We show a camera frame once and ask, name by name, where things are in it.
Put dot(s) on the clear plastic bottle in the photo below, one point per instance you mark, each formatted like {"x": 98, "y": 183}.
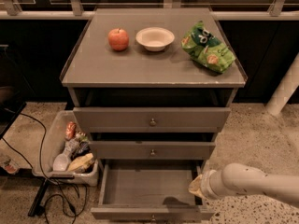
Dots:
{"x": 63, "y": 160}

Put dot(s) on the white railing frame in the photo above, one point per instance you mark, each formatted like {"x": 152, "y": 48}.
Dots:
{"x": 220, "y": 10}

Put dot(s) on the white paper bowl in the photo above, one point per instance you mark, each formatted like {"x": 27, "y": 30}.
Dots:
{"x": 154, "y": 38}

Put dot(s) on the red snack packet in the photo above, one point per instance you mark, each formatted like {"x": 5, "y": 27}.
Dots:
{"x": 70, "y": 130}

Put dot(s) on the yellow snack bag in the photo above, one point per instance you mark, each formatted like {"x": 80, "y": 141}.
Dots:
{"x": 81, "y": 164}

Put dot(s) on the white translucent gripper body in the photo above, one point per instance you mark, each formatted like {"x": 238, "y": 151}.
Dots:
{"x": 206, "y": 184}

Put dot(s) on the grey top drawer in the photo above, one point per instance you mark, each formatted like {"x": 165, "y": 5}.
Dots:
{"x": 151, "y": 119}

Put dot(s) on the red apple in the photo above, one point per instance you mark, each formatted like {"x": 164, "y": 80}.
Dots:
{"x": 118, "y": 39}

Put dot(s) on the white diagonal post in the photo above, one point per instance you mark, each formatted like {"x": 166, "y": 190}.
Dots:
{"x": 285, "y": 89}

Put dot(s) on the green chip bag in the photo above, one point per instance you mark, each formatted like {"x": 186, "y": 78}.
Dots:
{"x": 206, "y": 49}

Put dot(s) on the dark snack packet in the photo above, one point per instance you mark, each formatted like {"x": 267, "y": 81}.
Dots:
{"x": 82, "y": 150}

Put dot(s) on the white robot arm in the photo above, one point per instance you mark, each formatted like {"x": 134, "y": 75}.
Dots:
{"x": 239, "y": 180}

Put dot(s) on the black metal stand leg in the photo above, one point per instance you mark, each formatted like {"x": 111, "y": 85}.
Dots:
{"x": 36, "y": 208}

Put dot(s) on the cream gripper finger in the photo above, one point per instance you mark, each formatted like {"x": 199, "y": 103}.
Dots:
{"x": 195, "y": 187}

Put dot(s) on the grey middle drawer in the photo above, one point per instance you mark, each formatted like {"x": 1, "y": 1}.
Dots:
{"x": 152, "y": 150}

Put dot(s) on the grey bottom drawer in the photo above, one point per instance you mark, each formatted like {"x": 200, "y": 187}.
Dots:
{"x": 150, "y": 191}

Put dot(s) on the clear plastic bin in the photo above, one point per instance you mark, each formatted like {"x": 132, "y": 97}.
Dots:
{"x": 53, "y": 145}

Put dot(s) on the red white floor object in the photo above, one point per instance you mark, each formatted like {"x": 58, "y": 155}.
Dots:
{"x": 9, "y": 165}

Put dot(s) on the grey drawer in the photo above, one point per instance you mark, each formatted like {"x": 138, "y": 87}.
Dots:
{"x": 150, "y": 191}
{"x": 151, "y": 119}
{"x": 152, "y": 150}

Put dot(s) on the grey wooden drawer cabinet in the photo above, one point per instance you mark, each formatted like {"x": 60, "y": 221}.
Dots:
{"x": 98, "y": 76}

